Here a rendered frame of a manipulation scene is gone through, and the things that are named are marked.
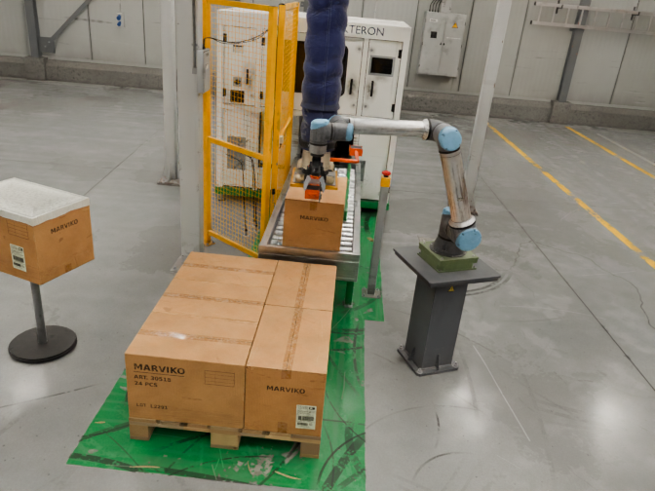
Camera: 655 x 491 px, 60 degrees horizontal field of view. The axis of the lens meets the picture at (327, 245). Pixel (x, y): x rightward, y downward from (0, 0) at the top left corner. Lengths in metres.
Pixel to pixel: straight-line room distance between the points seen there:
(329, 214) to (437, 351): 1.14
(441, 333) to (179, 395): 1.69
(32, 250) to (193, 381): 1.16
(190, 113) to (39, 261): 1.68
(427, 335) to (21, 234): 2.43
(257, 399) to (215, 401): 0.22
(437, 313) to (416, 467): 0.97
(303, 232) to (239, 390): 1.36
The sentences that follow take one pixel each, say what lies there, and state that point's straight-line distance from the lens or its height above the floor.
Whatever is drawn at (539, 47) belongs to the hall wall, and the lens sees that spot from 13.24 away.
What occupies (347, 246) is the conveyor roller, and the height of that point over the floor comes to 0.52.
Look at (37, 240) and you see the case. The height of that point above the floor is 0.89.
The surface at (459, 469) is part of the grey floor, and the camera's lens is 3.31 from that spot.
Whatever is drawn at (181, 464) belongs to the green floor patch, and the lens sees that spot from 3.18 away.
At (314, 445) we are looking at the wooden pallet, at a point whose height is 0.09.
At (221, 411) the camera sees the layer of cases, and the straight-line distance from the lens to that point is 3.08.
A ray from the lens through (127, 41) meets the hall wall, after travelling 13.12.
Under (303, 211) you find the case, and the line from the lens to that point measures 3.85.
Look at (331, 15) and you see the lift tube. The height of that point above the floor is 2.12.
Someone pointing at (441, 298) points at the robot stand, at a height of 0.55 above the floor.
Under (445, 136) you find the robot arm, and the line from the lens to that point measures 3.08.
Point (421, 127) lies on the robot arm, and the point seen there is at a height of 1.61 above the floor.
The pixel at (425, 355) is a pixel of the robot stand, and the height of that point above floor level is 0.13.
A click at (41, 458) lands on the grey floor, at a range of 3.36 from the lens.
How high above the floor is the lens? 2.25
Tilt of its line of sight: 24 degrees down
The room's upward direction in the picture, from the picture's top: 5 degrees clockwise
